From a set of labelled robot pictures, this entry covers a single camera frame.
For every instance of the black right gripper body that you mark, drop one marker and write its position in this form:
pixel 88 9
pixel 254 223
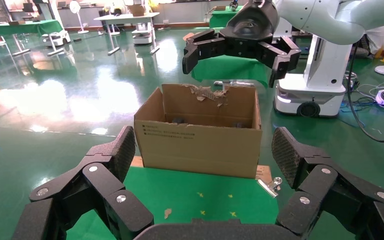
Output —
pixel 250 30

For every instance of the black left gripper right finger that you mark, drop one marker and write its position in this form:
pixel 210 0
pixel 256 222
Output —
pixel 328 188

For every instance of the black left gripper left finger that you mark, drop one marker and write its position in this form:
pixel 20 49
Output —
pixel 96 185

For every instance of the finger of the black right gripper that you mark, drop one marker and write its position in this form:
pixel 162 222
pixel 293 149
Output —
pixel 281 56
pixel 205 44

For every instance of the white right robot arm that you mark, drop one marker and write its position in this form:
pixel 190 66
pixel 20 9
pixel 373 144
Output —
pixel 321 16

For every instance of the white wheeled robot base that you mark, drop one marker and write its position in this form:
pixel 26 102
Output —
pixel 318 92

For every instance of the small brown cardboard scrap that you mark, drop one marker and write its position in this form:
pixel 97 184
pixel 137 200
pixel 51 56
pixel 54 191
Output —
pixel 168 213

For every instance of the brown box on table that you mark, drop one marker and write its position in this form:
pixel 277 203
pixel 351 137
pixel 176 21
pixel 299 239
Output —
pixel 136 10

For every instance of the large open cardboard carton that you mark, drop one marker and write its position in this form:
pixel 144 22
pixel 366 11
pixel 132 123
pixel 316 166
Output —
pixel 198 149

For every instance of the small green covered table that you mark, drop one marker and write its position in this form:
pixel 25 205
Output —
pixel 222 16

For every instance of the green cloth covered table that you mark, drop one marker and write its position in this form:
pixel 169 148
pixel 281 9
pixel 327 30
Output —
pixel 231 69

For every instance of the silver binder clip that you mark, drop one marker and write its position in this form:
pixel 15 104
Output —
pixel 270 187

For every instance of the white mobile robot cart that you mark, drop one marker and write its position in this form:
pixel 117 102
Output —
pixel 58 38
pixel 144 34

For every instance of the white metal-leg table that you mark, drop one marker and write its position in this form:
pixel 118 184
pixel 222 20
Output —
pixel 129 18

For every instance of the green table cloth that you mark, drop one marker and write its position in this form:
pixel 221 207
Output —
pixel 178 188

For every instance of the white standing fan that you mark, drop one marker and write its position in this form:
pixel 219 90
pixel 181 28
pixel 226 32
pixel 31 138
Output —
pixel 76 8

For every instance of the long green covered table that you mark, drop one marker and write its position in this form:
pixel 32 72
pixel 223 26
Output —
pixel 29 27

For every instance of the white pipe frame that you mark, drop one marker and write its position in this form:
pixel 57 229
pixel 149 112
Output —
pixel 235 83

